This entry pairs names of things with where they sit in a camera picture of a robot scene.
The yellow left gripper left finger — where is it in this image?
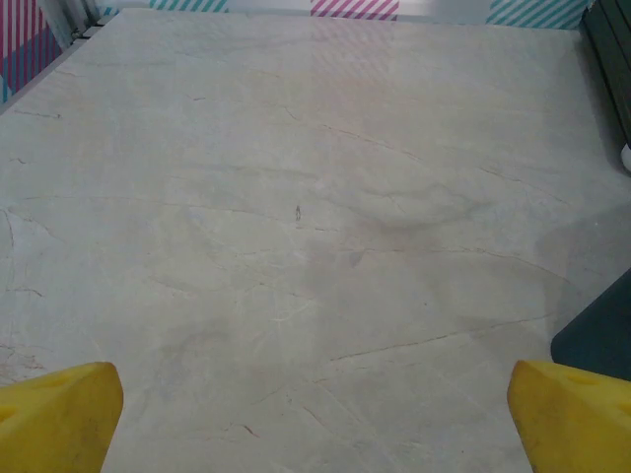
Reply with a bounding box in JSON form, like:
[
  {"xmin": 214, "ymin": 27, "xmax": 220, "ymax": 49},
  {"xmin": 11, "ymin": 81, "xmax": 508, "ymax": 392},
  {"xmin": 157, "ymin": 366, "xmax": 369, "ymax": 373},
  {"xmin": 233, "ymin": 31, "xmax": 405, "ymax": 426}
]
[{"xmin": 0, "ymin": 361, "xmax": 124, "ymax": 473}]

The dark teal box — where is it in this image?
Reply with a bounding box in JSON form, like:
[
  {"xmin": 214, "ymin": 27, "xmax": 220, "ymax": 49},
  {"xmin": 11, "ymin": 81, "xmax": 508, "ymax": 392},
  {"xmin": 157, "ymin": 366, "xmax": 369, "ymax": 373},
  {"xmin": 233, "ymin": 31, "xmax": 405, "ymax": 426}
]
[{"xmin": 550, "ymin": 268, "xmax": 631, "ymax": 381}]

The grey metal frame post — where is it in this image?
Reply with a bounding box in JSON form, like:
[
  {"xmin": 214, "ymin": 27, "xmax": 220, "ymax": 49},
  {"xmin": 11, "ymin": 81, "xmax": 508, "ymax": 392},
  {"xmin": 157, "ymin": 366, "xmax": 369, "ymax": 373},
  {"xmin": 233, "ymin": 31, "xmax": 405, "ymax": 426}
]
[{"xmin": 68, "ymin": 0, "xmax": 107, "ymax": 40}]

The dark green ridged case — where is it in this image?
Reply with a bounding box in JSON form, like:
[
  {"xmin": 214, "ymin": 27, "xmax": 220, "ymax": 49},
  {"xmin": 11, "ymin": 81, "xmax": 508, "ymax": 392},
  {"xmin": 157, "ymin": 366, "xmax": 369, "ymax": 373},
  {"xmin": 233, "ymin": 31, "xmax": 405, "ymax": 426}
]
[{"xmin": 580, "ymin": 0, "xmax": 631, "ymax": 149}]

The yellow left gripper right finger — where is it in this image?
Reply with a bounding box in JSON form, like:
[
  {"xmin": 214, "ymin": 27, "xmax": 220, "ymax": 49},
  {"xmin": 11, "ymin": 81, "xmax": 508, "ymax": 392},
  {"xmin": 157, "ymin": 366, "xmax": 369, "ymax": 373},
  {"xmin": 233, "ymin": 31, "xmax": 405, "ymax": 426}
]
[{"xmin": 507, "ymin": 359, "xmax": 631, "ymax": 473}]

